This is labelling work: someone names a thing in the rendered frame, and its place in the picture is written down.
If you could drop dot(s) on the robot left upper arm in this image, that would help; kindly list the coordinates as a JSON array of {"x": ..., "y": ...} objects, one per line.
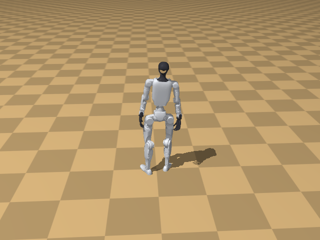
[{"x": 148, "y": 84}]

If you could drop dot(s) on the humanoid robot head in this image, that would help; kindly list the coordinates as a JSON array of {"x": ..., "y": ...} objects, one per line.
[{"x": 164, "y": 66}]

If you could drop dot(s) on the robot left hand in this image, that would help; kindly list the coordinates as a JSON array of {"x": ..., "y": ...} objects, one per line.
[{"x": 140, "y": 119}]

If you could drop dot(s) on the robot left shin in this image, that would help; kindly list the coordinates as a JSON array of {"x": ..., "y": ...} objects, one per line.
[{"x": 148, "y": 153}]

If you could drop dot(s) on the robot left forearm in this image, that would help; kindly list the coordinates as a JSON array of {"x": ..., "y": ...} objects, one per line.
[{"x": 142, "y": 105}]

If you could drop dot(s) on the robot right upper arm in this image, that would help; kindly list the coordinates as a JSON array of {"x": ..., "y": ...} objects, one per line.
[{"x": 176, "y": 91}]

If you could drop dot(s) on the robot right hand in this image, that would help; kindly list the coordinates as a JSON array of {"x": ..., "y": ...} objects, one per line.
[{"x": 178, "y": 123}]

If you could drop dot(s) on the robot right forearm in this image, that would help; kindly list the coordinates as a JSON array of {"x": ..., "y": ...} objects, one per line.
[{"x": 178, "y": 108}]

